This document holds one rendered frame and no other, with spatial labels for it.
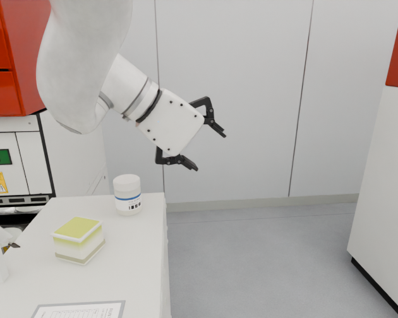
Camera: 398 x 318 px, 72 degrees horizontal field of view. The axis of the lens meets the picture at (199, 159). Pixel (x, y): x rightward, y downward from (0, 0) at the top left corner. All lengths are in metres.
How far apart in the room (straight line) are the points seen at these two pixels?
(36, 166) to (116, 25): 0.66
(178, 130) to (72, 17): 0.27
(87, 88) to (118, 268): 0.38
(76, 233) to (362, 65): 2.57
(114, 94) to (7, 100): 0.42
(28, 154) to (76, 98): 0.56
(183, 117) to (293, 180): 2.32
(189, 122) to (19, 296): 0.44
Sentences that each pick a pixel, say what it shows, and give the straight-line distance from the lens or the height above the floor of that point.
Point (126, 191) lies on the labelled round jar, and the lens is 0.75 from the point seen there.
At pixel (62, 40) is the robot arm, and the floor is 1.38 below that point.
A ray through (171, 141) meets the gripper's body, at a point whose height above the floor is 1.22.
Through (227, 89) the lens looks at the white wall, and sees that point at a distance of 2.34.
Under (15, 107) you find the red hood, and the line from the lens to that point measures 0.85.
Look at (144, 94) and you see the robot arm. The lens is 0.49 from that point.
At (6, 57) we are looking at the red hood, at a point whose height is 1.37.
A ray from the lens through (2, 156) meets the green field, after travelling 0.96.
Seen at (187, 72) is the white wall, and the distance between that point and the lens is 2.29.
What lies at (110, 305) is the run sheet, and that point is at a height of 0.97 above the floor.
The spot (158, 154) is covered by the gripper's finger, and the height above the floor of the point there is 1.18.
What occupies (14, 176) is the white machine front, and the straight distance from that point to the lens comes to 0.98.
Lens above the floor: 1.36
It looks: 20 degrees down
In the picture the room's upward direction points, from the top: straight up
